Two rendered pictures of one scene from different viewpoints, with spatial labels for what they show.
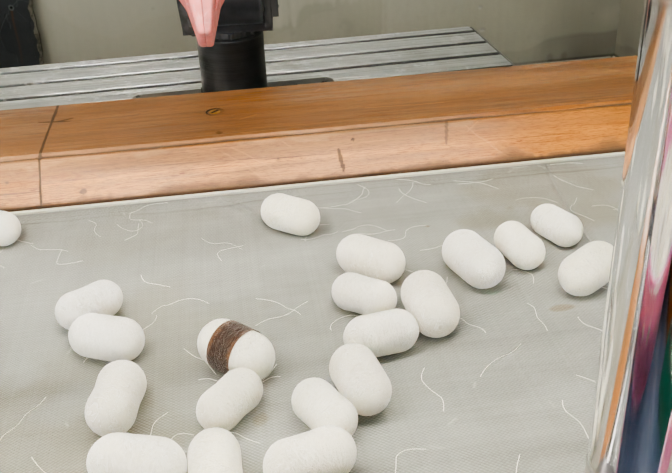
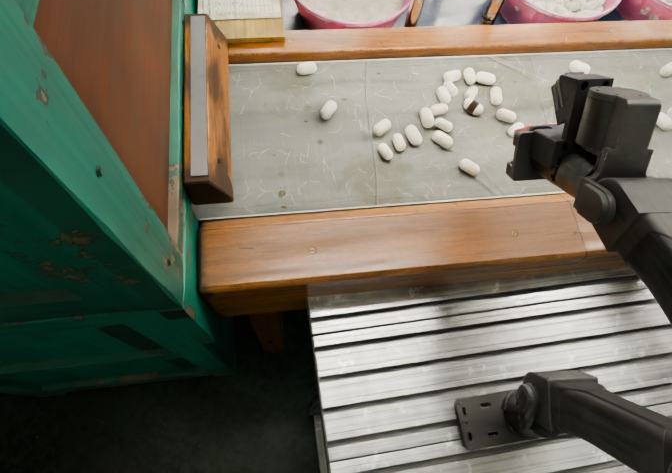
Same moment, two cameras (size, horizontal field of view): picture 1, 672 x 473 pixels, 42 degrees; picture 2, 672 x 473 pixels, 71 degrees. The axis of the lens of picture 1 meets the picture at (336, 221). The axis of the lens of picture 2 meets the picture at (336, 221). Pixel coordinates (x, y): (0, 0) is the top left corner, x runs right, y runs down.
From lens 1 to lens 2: 0.97 m
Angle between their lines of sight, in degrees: 85
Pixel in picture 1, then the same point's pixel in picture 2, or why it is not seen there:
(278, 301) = (465, 134)
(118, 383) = (496, 91)
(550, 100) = (372, 224)
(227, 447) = (468, 73)
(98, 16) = not seen: outside the picture
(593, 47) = not seen: outside the picture
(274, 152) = (482, 204)
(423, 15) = not seen: outside the picture
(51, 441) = (506, 94)
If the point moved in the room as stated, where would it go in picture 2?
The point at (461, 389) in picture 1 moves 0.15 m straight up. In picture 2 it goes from (419, 98) to (443, 36)
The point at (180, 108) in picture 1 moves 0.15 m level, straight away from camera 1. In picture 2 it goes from (530, 239) to (564, 336)
